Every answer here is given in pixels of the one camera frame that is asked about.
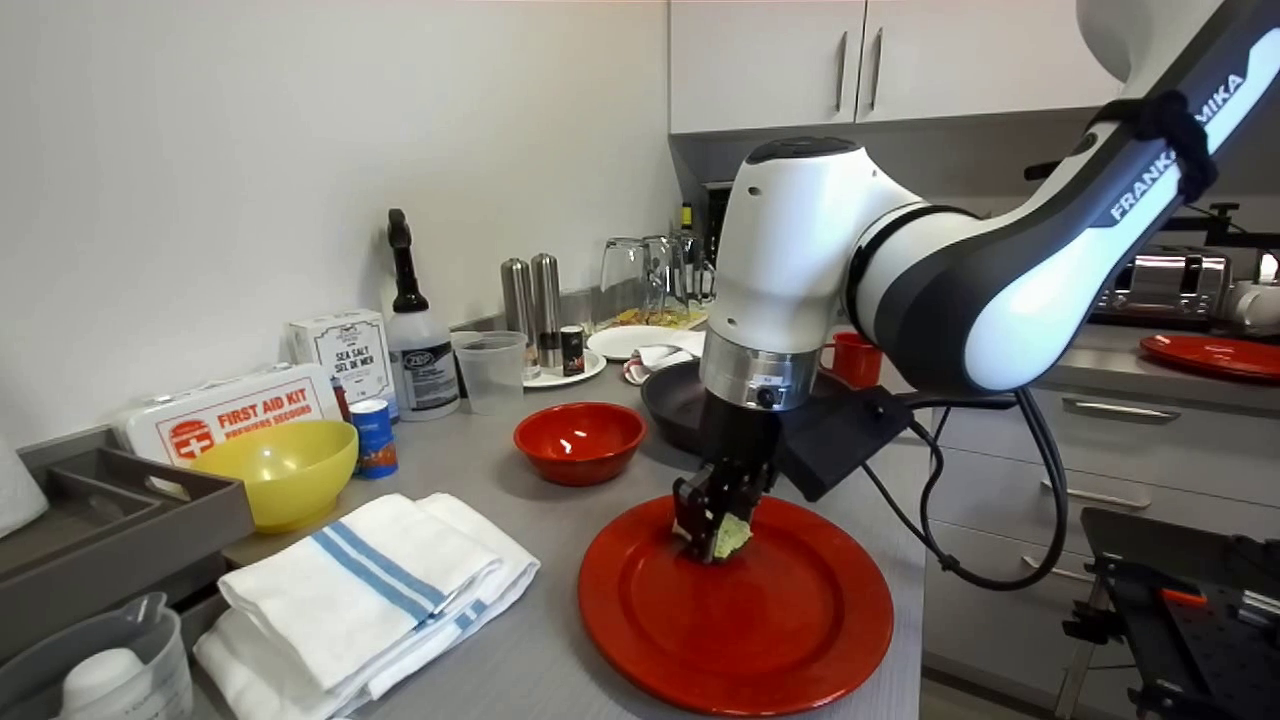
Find red plate beside toaster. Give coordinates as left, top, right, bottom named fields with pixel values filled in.
left=1136, top=328, right=1280, bottom=390

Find red bowl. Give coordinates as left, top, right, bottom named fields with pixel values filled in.
left=511, top=400, right=653, bottom=490

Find large white plate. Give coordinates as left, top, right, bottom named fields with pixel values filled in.
left=586, top=321, right=707, bottom=367

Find white first aid kit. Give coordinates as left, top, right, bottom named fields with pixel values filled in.
left=113, top=360, right=350, bottom=471

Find white towel red stripes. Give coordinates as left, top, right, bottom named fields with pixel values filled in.
left=616, top=337, right=712, bottom=393

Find clear plastic container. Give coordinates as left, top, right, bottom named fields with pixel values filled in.
left=453, top=328, right=534, bottom=400

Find spray bottle black nozzle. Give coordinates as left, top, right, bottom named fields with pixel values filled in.
left=385, top=205, right=473, bottom=425

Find white wall cabinet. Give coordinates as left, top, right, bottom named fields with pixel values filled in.
left=664, top=0, right=1136, bottom=138

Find steel shaker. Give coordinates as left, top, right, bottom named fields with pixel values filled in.
left=498, top=257, right=537, bottom=337
left=527, top=248, right=565, bottom=378

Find white towel blue stripes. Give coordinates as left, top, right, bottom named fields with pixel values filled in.
left=194, top=490, right=546, bottom=720

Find grey tray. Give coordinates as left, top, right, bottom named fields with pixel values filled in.
left=0, top=425, right=255, bottom=657

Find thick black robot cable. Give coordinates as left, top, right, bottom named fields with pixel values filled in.
left=853, top=384, right=1072, bottom=597

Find upturned glass pitcher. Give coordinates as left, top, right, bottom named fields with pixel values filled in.
left=642, top=227, right=712, bottom=313

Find black coffee machine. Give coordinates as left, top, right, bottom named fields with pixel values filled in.
left=672, top=183, right=735, bottom=303

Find yellow sponge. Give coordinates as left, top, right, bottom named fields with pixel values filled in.
left=702, top=511, right=760, bottom=567

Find clear measuring jug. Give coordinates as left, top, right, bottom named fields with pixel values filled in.
left=0, top=591, right=195, bottom=720

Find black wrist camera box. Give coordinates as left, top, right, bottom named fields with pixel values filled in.
left=775, top=378, right=916, bottom=505

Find small blue can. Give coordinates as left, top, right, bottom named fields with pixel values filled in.
left=350, top=396, right=406, bottom=485

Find clear wine glass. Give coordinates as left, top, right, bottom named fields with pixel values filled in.
left=593, top=232, right=658, bottom=323

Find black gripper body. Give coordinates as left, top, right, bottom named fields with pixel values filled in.
left=690, top=393, right=794, bottom=517

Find silver toaster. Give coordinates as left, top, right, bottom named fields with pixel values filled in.
left=1092, top=248, right=1235, bottom=332

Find black equipment stand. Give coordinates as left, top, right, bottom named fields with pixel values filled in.
left=1061, top=505, right=1280, bottom=720

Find small white box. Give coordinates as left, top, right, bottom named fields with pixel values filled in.
left=283, top=309, right=401, bottom=414

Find grey drawer unit with handles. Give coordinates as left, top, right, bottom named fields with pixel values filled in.
left=916, top=378, right=1280, bottom=696

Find large red plate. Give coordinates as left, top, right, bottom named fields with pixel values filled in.
left=577, top=494, right=895, bottom=720

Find small white plate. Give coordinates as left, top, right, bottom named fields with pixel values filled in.
left=515, top=349, right=614, bottom=393

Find yellow-green bowl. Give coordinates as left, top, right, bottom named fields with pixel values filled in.
left=183, top=415, right=363, bottom=535

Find red cup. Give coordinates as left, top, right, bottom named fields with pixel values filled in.
left=827, top=328, right=890, bottom=393

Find black frying pan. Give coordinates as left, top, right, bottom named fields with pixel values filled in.
left=637, top=357, right=855, bottom=465

